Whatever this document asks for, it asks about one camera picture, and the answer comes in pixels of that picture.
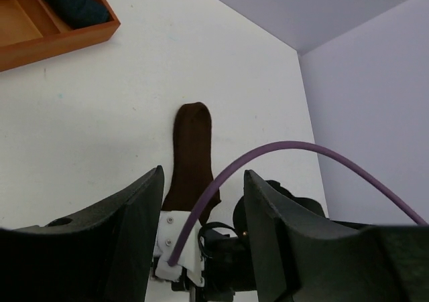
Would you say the orange wooden divider tray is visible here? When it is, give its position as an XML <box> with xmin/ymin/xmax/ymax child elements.
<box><xmin>1</xmin><ymin>0</ymin><xmax>120</xmax><ymax>71</ymax></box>

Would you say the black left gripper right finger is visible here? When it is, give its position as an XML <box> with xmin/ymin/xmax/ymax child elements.
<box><xmin>244</xmin><ymin>171</ymin><xmax>428</xmax><ymax>301</ymax></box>

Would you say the brown sock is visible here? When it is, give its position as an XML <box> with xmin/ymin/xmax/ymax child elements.
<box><xmin>162</xmin><ymin>102</ymin><xmax>214</xmax><ymax>212</ymax></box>

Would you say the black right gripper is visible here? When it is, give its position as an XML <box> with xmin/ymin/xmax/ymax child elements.
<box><xmin>171</xmin><ymin>180</ymin><xmax>326</xmax><ymax>301</ymax></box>

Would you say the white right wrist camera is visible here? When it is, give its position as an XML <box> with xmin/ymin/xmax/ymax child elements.
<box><xmin>154</xmin><ymin>210</ymin><xmax>206</xmax><ymax>287</ymax></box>

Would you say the dark teal rolled sock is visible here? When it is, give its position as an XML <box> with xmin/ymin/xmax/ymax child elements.
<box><xmin>45</xmin><ymin>0</ymin><xmax>110</xmax><ymax>29</ymax></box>

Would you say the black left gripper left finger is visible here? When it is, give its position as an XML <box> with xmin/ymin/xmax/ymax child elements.
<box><xmin>1</xmin><ymin>167</ymin><xmax>164</xmax><ymax>301</ymax></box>

